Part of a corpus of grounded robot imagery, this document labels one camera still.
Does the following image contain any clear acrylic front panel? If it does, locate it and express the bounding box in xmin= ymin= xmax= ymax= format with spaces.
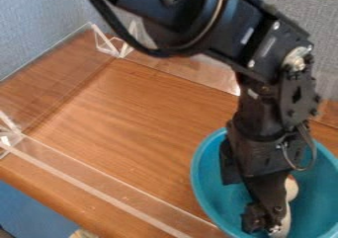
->
xmin=0 ymin=111 xmax=227 ymax=238

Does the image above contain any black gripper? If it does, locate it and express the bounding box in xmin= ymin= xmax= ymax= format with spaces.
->
xmin=219 ymin=120 xmax=315 ymax=234

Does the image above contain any white brown toy mushroom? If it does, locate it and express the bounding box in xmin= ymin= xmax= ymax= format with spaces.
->
xmin=270 ymin=176 xmax=299 ymax=238

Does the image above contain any blue plastic bowl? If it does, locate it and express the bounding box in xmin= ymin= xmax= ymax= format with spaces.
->
xmin=190 ymin=128 xmax=338 ymax=238

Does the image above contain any clear acrylic corner bracket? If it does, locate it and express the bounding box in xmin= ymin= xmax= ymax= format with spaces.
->
xmin=91 ymin=24 xmax=135 ymax=58

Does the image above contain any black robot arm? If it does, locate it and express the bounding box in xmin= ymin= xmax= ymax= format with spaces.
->
xmin=88 ymin=0 xmax=321 ymax=238

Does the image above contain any black cable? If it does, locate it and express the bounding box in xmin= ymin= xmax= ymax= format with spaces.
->
xmin=78 ymin=0 xmax=186 ymax=58

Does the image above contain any clear acrylic left panel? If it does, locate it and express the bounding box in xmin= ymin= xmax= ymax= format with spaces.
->
xmin=0 ymin=23 xmax=115 ymax=102

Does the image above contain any clear acrylic back panel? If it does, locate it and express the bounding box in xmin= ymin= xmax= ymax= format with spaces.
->
xmin=123 ymin=44 xmax=338 ymax=129

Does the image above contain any clear acrylic panel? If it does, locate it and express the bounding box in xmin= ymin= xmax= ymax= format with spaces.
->
xmin=0 ymin=23 xmax=115 ymax=102
xmin=123 ymin=44 xmax=338 ymax=129
xmin=0 ymin=111 xmax=227 ymax=238

